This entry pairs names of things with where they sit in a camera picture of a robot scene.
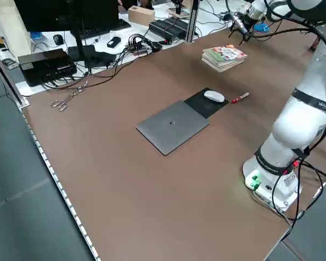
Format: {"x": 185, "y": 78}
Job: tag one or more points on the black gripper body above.
{"x": 245, "y": 19}

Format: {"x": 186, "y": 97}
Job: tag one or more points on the colourful green cover book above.
{"x": 225, "y": 53}

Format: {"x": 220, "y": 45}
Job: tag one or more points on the stack of desk books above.
{"x": 183, "y": 15}

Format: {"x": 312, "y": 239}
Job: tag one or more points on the grey closed laptop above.
{"x": 172, "y": 126}

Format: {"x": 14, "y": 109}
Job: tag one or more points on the blue desk lamp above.
{"x": 261, "y": 28}

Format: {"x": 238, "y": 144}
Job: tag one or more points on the black ribbed power supply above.
{"x": 180, "y": 24}
{"x": 160, "y": 31}

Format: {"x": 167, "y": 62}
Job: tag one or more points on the red marker white label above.
{"x": 240, "y": 98}

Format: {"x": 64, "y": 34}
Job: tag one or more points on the white computer mouse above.
{"x": 214, "y": 96}

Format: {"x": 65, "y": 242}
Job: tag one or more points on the black mouse mat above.
{"x": 201, "y": 107}

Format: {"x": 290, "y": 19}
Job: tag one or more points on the cardboard box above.
{"x": 141, "y": 15}

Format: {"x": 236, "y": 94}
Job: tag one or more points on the black usb hub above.
{"x": 137, "y": 46}

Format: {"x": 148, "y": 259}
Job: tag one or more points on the small black device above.
{"x": 113, "y": 42}

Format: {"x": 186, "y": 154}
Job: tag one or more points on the black keyboard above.
{"x": 106, "y": 28}

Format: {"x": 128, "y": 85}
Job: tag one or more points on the black monitor with stand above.
{"x": 68, "y": 13}

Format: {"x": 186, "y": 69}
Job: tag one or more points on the silver metal scissors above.
{"x": 70, "y": 96}

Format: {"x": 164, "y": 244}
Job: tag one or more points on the black computer mouse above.
{"x": 57, "y": 39}

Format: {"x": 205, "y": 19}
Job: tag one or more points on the black dock box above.
{"x": 46, "y": 66}

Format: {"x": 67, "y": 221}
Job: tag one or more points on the aluminium frame post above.
{"x": 192, "y": 21}

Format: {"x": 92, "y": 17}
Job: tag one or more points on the aluminium frame rail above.
{"x": 5, "y": 76}

